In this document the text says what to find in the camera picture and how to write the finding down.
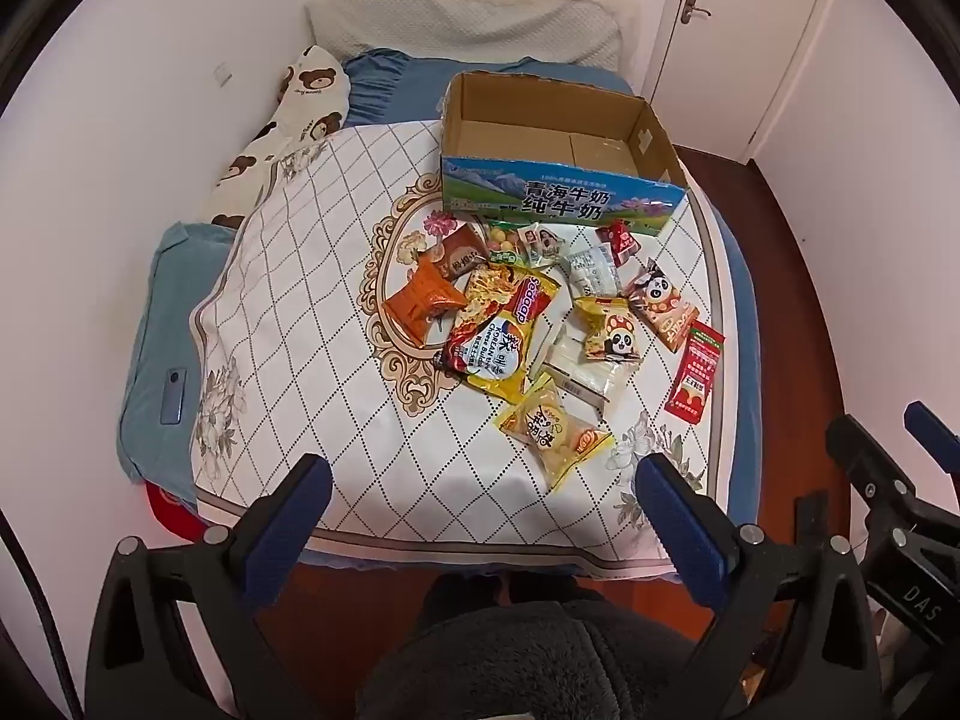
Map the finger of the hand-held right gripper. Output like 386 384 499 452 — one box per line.
825 414 920 522
902 400 960 496

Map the green snack packet with balls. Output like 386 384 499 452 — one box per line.
484 221 530 267

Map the yellow triangular snack packet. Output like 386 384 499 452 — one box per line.
574 295 644 362

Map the white snack packet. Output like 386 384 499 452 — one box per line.
559 247 623 299

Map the black cable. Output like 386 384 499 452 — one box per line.
0 510 83 720

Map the small red snack packet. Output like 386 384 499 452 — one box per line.
596 219 638 267

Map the bear-print pillow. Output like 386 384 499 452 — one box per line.
206 45 352 230

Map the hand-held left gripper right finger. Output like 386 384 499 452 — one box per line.
636 452 882 720

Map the brown snack packet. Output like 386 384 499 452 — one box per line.
435 223 490 282

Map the orange panda snack packet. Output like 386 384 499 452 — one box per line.
622 259 702 353

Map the blue smartphone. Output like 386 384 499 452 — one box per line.
160 367 188 427

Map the red cloth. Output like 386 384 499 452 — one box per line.
142 484 200 533

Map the beige snack packet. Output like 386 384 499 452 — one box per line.
529 326 631 421

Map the white textured pillow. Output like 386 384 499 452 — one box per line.
304 0 642 72

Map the red sauce sachet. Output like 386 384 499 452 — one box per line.
664 319 727 421

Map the printed cardboard box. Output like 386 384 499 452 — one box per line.
439 71 689 239

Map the person's dark fleece garment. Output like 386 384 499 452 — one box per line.
356 574 751 720

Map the light blue pillow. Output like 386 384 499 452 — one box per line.
116 221 241 485

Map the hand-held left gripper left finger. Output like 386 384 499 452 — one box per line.
85 454 335 720

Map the small pale snack packet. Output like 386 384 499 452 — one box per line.
521 223 567 269

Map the blue ruffled pillow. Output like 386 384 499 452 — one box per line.
341 51 638 128

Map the white door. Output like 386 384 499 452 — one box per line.
652 0 841 162

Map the large yellow instant noodle packet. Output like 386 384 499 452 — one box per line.
433 264 562 404

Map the yellow bread packet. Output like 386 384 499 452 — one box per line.
499 373 616 494

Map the white diamond-pattern quilt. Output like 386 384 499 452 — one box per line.
187 120 732 578

